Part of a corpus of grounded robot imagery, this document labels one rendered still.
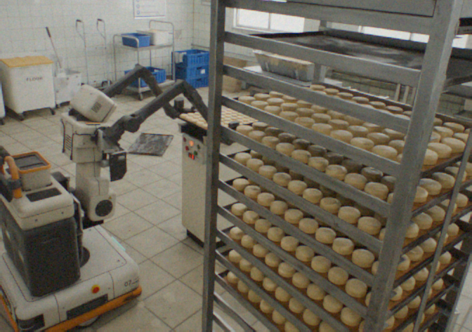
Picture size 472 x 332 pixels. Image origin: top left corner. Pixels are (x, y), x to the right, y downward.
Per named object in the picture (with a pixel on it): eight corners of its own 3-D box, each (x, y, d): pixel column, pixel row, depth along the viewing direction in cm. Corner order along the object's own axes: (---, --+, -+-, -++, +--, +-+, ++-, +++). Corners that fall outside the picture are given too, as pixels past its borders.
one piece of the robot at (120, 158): (104, 184, 229) (102, 147, 220) (83, 166, 247) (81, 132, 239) (131, 177, 238) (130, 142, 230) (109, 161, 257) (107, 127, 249)
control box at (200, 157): (185, 151, 292) (185, 133, 286) (206, 163, 275) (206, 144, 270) (181, 153, 289) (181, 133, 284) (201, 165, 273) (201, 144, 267)
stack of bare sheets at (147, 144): (141, 135, 514) (141, 133, 513) (173, 137, 512) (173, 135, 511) (126, 153, 459) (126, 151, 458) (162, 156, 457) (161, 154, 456)
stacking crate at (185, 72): (196, 71, 779) (196, 60, 771) (211, 74, 756) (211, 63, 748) (171, 74, 737) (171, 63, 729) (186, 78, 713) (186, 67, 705)
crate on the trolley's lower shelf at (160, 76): (149, 77, 715) (149, 66, 707) (166, 81, 697) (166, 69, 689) (124, 83, 671) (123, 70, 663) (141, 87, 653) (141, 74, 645)
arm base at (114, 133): (97, 129, 214) (108, 136, 205) (109, 118, 216) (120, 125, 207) (108, 140, 219) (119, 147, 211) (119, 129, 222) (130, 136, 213)
